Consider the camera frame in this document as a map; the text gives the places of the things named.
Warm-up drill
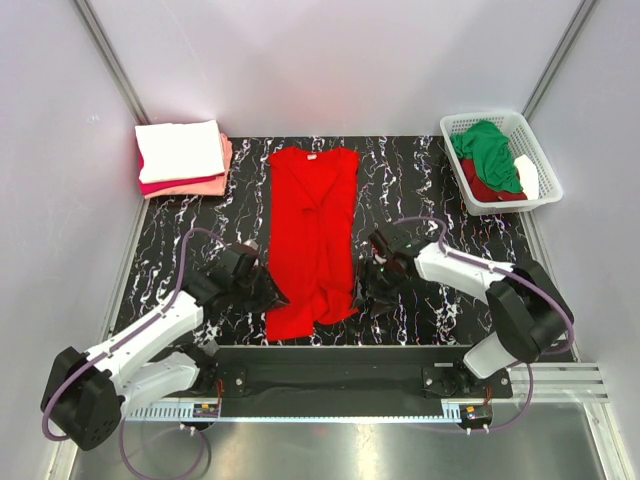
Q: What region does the left small circuit board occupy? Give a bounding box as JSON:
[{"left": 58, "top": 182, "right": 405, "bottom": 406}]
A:
[{"left": 193, "top": 403, "right": 219, "bottom": 418}]

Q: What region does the green t-shirt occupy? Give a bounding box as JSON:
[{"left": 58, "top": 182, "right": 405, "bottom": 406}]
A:
[{"left": 450, "top": 120, "right": 523, "bottom": 194}]

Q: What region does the black marble pattern mat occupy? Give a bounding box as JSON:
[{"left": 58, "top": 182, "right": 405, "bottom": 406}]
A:
[{"left": 110, "top": 136, "right": 530, "bottom": 346}]

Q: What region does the dark red t-shirt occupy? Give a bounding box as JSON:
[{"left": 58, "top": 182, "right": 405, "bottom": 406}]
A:
[{"left": 461, "top": 159, "right": 527, "bottom": 203}]

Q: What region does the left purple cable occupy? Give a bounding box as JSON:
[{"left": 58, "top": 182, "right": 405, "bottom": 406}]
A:
[{"left": 40, "top": 227, "right": 217, "bottom": 479}]

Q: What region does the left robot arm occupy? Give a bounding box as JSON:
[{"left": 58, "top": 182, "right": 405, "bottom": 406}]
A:
[{"left": 40, "top": 241, "right": 289, "bottom": 451}]

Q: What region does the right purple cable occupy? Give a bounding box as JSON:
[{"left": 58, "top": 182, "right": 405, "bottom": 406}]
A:
[{"left": 389, "top": 216, "right": 576, "bottom": 434}]

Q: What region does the magenta folded t-shirt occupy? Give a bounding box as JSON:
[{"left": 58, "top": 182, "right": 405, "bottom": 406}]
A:
[{"left": 138, "top": 175, "right": 216, "bottom": 198}]

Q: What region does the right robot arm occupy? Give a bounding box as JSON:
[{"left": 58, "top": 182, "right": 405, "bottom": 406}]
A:
[{"left": 353, "top": 223, "right": 574, "bottom": 398}]

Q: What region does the right small circuit board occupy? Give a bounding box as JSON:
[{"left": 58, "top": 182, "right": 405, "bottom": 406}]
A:
[{"left": 464, "top": 405, "right": 493, "bottom": 422}]

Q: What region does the white cloth in basket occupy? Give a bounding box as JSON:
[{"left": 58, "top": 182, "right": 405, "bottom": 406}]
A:
[{"left": 514, "top": 155, "right": 540, "bottom": 200}]

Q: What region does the purple cable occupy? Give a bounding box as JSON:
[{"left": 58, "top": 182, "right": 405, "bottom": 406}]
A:
[
  {"left": 40, "top": 227, "right": 217, "bottom": 479},
  {"left": 389, "top": 216, "right": 576, "bottom": 434}
]

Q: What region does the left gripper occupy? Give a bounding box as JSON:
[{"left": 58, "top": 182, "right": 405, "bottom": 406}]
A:
[{"left": 232, "top": 263, "right": 290, "bottom": 315}]

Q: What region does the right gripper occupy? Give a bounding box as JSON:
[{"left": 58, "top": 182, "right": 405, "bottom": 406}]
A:
[{"left": 349, "top": 258, "right": 408, "bottom": 318}]

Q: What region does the aluminium frame rail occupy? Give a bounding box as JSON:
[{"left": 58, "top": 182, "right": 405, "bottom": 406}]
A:
[{"left": 64, "top": 362, "right": 611, "bottom": 401}]

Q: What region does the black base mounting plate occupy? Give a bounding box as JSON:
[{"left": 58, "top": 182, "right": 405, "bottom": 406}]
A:
[{"left": 170, "top": 346, "right": 513, "bottom": 399}]

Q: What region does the small circuit board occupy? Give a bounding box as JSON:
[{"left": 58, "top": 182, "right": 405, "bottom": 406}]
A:
[
  {"left": 464, "top": 405, "right": 493, "bottom": 422},
  {"left": 193, "top": 403, "right": 219, "bottom": 418}
]

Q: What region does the white plastic basket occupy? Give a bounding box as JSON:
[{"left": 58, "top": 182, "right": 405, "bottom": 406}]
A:
[{"left": 439, "top": 110, "right": 563, "bottom": 216}]

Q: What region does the bright red t-shirt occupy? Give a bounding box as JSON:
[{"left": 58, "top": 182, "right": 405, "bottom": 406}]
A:
[{"left": 266, "top": 147, "right": 360, "bottom": 342}]

